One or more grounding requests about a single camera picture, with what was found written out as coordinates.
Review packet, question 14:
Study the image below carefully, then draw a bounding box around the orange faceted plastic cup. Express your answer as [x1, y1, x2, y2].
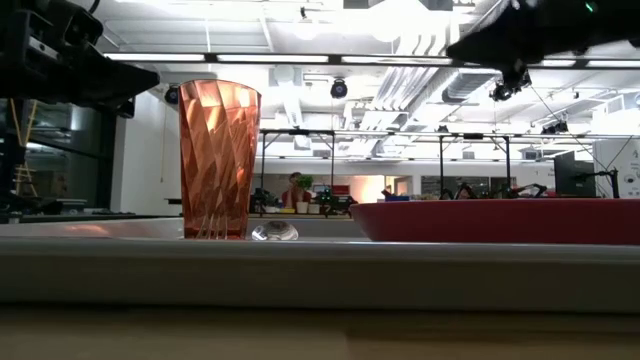
[178, 78, 263, 241]

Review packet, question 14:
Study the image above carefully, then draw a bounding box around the pink plastic plate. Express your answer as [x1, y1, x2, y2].
[348, 198, 640, 247]

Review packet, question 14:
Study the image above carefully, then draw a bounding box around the black aluminium rig frame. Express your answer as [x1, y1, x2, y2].
[102, 51, 640, 70]

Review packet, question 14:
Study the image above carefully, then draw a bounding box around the shiny metal spoon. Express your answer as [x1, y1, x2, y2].
[250, 220, 300, 242]

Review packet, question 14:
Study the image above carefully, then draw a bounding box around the black background rig frame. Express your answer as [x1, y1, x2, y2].
[258, 128, 337, 207]
[438, 131, 513, 201]

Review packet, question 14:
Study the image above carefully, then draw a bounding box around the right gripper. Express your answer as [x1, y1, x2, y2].
[445, 0, 640, 67]

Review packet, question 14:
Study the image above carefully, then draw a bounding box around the dark computer monitor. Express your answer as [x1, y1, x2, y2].
[551, 150, 598, 199]

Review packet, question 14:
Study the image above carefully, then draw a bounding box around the green potted plant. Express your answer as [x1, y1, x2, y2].
[295, 174, 316, 216]

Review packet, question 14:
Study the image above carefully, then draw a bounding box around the person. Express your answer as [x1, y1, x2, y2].
[281, 171, 314, 209]

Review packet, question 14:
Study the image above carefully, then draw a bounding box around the black hanging light cluster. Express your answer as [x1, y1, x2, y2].
[488, 63, 533, 103]

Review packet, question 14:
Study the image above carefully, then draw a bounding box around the grey plastic tray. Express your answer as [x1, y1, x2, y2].
[0, 215, 640, 314]

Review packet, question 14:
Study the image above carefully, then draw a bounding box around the white poster board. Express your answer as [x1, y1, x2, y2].
[592, 138, 640, 199]

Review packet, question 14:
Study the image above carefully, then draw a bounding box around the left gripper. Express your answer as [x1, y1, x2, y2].
[0, 0, 162, 110]

